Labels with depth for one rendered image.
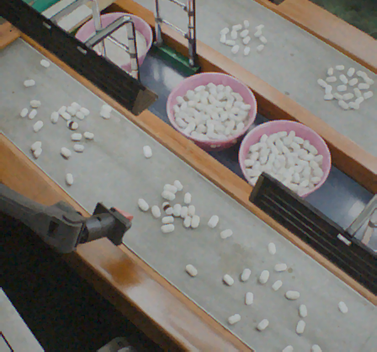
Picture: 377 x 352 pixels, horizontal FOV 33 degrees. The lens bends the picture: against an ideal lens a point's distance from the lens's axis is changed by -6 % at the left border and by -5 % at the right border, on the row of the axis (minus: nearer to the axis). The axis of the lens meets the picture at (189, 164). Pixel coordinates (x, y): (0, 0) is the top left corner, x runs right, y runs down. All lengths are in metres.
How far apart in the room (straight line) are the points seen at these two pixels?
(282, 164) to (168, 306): 0.55
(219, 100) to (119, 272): 0.65
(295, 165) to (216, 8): 0.70
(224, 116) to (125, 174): 0.35
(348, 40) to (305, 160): 0.52
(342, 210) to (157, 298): 0.61
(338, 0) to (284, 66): 1.48
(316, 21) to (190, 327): 1.17
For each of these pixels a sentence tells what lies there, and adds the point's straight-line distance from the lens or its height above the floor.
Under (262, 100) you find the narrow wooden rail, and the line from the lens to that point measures 2.06.
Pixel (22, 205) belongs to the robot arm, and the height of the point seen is 1.07.
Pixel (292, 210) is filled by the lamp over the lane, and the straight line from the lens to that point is 1.44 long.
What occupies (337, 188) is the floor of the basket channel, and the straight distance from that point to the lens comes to 1.98.
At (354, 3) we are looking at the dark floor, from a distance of 3.60.
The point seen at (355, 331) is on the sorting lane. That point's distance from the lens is 1.72.
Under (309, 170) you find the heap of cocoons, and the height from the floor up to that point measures 0.74.
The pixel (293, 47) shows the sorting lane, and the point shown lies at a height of 0.74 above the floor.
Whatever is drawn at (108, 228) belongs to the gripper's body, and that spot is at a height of 0.95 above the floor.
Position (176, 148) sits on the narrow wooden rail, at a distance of 1.92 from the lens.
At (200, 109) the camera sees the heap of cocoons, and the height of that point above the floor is 0.74.
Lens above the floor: 2.31
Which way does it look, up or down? 55 degrees down
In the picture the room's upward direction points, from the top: 2 degrees counter-clockwise
